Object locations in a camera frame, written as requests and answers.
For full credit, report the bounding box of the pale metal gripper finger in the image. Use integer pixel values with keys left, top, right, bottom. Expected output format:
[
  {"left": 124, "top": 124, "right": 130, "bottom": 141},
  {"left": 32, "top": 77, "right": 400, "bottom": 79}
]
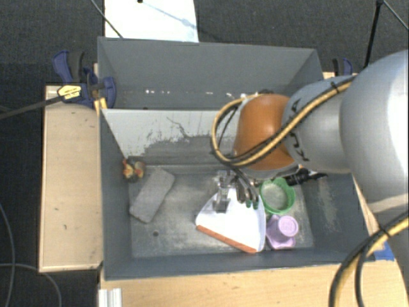
[
  {"left": 222, "top": 184, "right": 233, "bottom": 212},
  {"left": 213, "top": 184, "right": 224, "bottom": 214}
]

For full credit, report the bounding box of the grey metal bin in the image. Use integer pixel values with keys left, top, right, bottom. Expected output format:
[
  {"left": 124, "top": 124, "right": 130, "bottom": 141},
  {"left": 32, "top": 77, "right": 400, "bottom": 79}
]
[{"left": 96, "top": 36, "right": 375, "bottom": 281}]

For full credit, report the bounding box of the lilac plastic cup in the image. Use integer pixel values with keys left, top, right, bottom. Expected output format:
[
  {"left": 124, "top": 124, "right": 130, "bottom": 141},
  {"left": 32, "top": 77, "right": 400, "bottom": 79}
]
[{"left": 265, "top": 214, "right": 300, "bottom": 250}]

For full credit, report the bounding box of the grey sponge block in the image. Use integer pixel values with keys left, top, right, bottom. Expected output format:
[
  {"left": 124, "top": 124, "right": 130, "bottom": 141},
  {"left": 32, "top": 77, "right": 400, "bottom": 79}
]
[{"left": 128, "top": 168, "right": 176, "bottom": 224}]

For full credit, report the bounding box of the red yellow black toy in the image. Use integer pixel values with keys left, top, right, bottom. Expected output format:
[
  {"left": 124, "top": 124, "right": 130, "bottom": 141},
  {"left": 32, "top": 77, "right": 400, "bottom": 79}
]
[{"left": 121, "top": 158, "right": 147, "bottom": 184}]

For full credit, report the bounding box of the pale wood flat board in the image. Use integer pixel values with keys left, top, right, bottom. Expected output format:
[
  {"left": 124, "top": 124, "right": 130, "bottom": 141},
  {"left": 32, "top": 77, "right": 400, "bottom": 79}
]
[{"left": 38, "top": 84, "right": 105, "bottom": 273}]

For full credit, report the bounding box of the green plastic ring cup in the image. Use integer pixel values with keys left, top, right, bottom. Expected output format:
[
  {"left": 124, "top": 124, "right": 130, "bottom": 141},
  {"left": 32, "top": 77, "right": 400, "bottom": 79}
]
[{"left": 259, "top": 177, "right": 297, "bottom": 216}]

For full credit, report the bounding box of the black cylinder on white bracket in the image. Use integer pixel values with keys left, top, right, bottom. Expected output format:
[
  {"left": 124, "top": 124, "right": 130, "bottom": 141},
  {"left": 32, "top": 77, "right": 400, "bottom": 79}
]
[{"left": 285, "top": 167, "right": 329, "bottom": 187}]

